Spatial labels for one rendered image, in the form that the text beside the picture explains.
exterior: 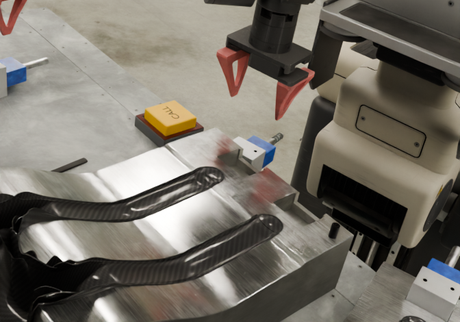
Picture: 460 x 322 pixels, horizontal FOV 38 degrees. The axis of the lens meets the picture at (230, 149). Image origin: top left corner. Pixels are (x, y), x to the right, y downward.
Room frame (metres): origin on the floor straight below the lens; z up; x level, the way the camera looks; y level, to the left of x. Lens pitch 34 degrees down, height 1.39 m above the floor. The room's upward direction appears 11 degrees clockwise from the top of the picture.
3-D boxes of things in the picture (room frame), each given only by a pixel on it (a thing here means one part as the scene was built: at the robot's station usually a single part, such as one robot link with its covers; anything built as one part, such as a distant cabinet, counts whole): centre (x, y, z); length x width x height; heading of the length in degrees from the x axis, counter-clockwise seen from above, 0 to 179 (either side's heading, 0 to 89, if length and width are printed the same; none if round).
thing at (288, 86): (0.80, -0.05, 0.97); 0.07 x 0.07 x 0.09; 60
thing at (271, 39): (0.81, -0.03, 1.04); 0.10 x 0.07 x 0.07; 60
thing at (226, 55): (0.83, 0.00, 0.97); 0.07 x 0.07 x 0.09; 60
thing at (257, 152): (0.84, -0.05, 0.83); 0.13 x 0.05 x 0.05; 150
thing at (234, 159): (0.71, -0.02, 0.87); 0.05 x 0.05 x 0.04; 47
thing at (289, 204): (0.64, -0.10, 0.87); 0.05 x 0.05 x 0.04; 47
